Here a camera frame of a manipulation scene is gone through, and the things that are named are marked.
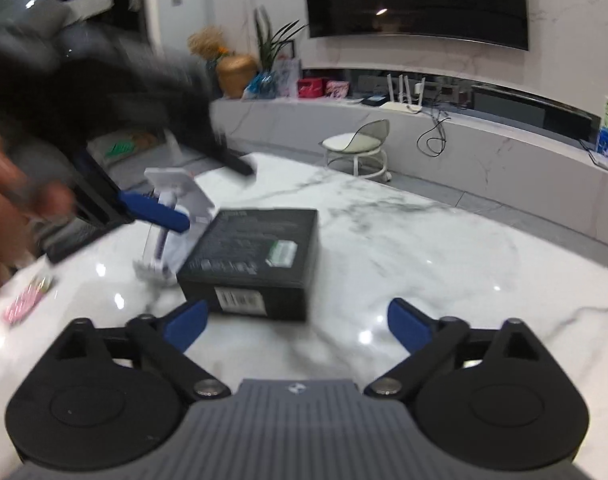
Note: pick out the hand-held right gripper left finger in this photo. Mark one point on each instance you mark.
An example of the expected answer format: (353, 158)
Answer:
(186, 325)

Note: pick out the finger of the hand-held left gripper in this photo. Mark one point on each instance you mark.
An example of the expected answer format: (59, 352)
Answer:
(153, 212)
(231, 160)

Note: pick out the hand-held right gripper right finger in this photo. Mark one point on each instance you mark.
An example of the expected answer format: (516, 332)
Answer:
(409, 322)

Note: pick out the black cardboard box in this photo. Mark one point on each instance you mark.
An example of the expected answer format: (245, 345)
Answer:
(254, 250)

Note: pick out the person's left hand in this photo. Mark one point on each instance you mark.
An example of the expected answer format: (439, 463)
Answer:
(3, 210)

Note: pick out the white phone stand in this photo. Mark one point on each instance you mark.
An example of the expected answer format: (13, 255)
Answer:
(193, 195)

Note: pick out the white green printed bag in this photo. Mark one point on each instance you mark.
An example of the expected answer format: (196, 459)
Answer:
(128, 145)

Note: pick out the blue wrapped bundle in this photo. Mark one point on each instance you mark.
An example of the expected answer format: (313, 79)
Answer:
(261, 86)

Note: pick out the golden round vase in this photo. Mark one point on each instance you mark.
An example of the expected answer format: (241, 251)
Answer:
(236, 75)

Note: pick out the white gift bag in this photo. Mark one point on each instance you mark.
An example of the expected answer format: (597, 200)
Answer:
(289, 77)

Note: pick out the red gift box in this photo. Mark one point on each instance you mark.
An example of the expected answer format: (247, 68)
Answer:
(311, 89)

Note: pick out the dried flower bunch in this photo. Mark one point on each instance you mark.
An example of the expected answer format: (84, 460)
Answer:
(208, 42)

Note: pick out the green potted plant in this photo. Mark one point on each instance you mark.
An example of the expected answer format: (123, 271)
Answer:
(274, 45)

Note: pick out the white stool on wheels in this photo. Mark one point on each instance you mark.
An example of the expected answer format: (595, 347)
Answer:
(354, 142)

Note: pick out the pink printed box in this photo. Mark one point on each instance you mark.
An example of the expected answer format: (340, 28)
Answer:
(338, 89)

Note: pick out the black flat device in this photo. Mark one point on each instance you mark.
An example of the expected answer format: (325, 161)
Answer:
(374, 100)

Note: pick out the small pink packet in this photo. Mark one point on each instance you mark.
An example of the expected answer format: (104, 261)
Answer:
(26, 300)

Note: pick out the white router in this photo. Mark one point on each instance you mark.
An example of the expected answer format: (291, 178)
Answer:
(401, 106)

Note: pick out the black wall television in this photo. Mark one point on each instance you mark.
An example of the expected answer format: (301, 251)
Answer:
(414, 0)

